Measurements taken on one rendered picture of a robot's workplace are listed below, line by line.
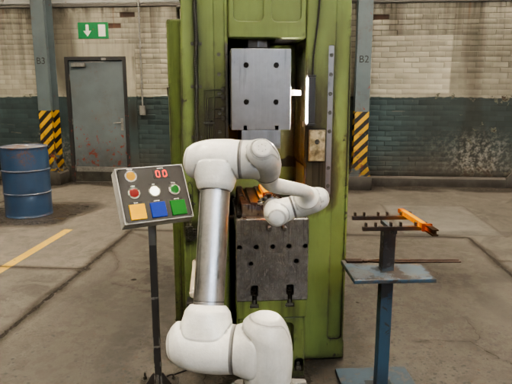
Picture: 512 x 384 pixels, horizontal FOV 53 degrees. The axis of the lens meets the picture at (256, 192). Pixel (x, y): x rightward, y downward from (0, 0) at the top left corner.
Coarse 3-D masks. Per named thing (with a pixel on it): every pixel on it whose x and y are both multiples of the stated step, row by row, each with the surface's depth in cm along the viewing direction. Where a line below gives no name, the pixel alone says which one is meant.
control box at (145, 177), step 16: (112, 176) 243; (144, 176) 244; (176, 176) 252; (128, 192) 238; (144, 192) 241; (160, 192) 245; (128, 208) 235; (128, 224) 233; (144, 224) 239; (160, 224) 246
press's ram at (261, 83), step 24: (240, 48) 250; (240, 72) 252; (264, 72) 253; (288, 72) 254; (240, 96) 254; (264, 96) 255; (288, 96) 256; (240, 120) 256; (264, 120) 258; (288, 120) 259
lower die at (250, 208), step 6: (246, 192) 295; (252, 192) 292; (270, 192) 291; (240, 198) 280; (246, 198) 280; (252, 198) 275; (258, 198) 275; (240, 204) 279; (246, 204) 265; (252, 204) 265; (246, 210) 266; (252, 210) 266; (258, 210) 266
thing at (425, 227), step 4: (400, 208) 269; (404, 212) 260; (408, 212) 260; (408, 216) 254; (412, 216) 251; (416, 216) 251; (412, 220) 249; (416, 220) 244; (420, 220) 244; (420, 224) 240; (424, 224) 234; (428, 224) 235; (432, 224) 235; (424, 228) 235; (428, 228) 230; (432, 228) 228; (436, 228) 228; (428, 232) 230; (432, 232) 228; (436, 232) 226
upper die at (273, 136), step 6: (240, 132) 267; (246, 132) 258; (252, 132) 258; (258, 132) 258; (264, 132) 259; (270, 132) 259; (276, 132) 259; (240, 138) 268; (246, 138) 258; (252, 138) 259; (258, 138) 259; (264, 138) 259; (270, 138) 260; (276, 138) 260; (276, 144) 260
